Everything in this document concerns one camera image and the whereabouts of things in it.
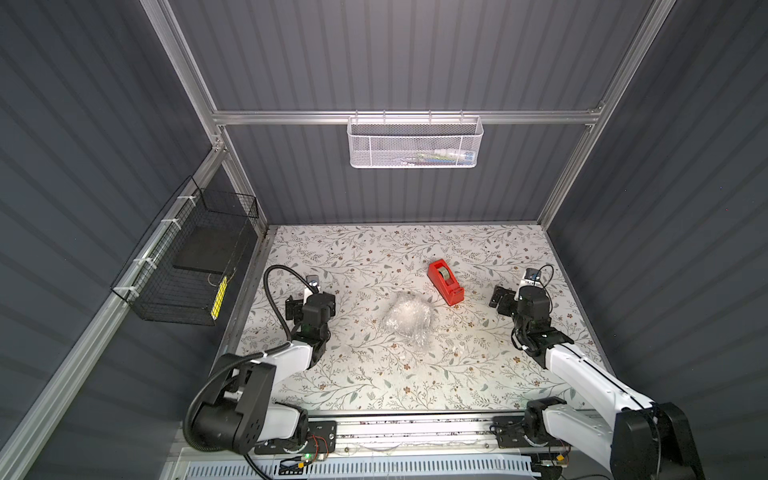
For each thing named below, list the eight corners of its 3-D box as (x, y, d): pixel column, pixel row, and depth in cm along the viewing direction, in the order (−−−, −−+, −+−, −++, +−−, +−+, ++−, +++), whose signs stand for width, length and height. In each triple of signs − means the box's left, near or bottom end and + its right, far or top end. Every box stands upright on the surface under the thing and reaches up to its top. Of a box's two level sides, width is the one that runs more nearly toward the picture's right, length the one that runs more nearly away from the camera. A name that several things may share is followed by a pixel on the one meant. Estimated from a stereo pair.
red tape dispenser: (447, 307, 99) (450, 296, 94) (427, 274, 108) (429, 262, 102) (461, 302, 101) (465, 290, 95) (440, 270, 109) (442, 257, 104)
